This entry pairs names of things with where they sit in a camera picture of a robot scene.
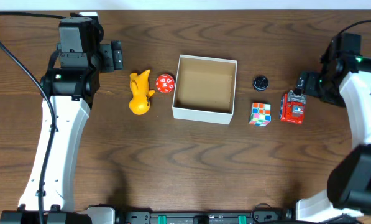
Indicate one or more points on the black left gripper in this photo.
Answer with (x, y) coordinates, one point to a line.
(116, 55)

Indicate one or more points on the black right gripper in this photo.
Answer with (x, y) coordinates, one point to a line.
(301, 83)

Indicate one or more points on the red toy fire truck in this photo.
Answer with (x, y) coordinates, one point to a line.
(292, 108)

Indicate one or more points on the multicoloured puzzle cube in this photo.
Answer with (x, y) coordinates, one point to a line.
(260, 114)

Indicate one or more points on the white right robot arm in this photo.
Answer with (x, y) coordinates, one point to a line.
(345, 80)

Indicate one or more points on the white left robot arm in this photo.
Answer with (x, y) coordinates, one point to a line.
(68, 89)

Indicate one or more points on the small black round cap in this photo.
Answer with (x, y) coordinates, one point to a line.
(260, 83)

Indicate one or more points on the yellow rubber duck toy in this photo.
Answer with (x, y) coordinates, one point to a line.
(141, 92)

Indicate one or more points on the red polyhedral die ball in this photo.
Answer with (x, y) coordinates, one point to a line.
(165, 83)

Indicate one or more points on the beige cardboard box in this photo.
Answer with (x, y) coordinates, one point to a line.
(205, 89)

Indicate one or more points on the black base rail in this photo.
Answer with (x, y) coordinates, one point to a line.
(204, 217)

